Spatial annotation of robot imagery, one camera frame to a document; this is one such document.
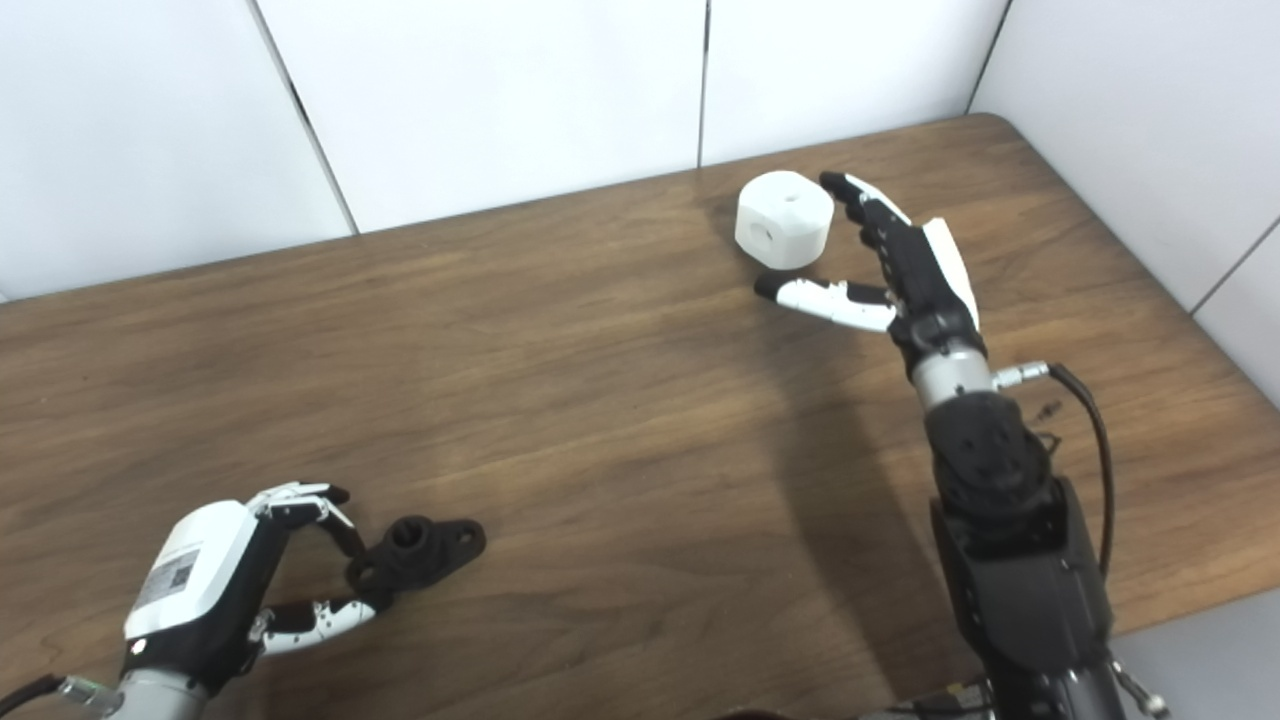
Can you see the black flanged holder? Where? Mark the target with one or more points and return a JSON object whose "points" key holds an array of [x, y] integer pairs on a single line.
{"points": [[420, 550]]}

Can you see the round white plastic piece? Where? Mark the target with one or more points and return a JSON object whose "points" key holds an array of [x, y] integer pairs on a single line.
{"points": [[785, 220]]}

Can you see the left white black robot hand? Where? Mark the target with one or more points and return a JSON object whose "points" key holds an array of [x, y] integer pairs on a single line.
{"points": [[200, 570]]}

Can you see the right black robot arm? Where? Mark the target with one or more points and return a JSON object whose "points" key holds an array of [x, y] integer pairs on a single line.
{"points": [[1020, 570]]}

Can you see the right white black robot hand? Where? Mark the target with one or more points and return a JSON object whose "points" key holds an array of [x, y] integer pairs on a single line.
{"points": [[925, 280]]}

